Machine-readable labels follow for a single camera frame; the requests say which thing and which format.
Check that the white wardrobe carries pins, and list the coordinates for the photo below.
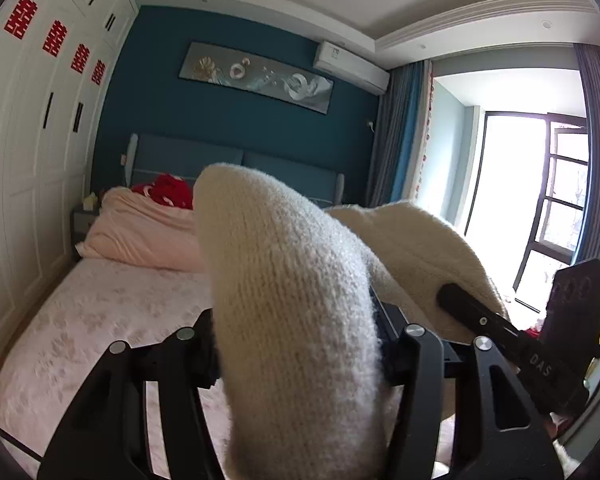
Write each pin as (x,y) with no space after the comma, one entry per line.
(56,60)

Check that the blue grey curtain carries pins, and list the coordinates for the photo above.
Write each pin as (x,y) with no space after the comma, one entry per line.
(400,111)

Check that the window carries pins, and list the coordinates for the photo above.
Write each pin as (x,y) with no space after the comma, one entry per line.
(526,212)

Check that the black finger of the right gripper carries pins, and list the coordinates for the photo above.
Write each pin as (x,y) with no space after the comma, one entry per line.
(479,319)

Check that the cream knit sweater black hearts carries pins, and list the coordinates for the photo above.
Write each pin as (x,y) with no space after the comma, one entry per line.
(246,220)

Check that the right side grey curtain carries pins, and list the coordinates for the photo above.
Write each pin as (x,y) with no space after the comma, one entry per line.
(588,58)

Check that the wall painting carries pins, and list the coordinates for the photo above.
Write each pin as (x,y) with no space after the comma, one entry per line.
(245,71)

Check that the white air conditioner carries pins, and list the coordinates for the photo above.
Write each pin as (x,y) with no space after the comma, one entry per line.
(350,67)

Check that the red pillow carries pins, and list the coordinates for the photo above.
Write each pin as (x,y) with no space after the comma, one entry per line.
(167,190)

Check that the pink folded duvet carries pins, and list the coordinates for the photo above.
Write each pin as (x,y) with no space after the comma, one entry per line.
(135,230)

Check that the nightstand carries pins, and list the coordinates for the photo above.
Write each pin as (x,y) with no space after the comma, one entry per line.
(81,221)

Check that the pink floral bed sheet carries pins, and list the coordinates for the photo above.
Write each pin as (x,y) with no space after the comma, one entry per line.
(95,339)

